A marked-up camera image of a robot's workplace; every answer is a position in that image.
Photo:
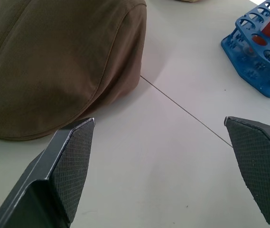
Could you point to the blue test tube rack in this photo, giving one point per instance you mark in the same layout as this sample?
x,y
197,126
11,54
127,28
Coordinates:
x,y
248,59

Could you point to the brown flat cap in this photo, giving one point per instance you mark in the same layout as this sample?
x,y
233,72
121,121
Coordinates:
x,y
54,66

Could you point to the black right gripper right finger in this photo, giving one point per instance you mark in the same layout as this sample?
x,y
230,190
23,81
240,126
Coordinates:
x,y
263,166

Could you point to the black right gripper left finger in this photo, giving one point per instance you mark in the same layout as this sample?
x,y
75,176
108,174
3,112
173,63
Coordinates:
x,y
54,175

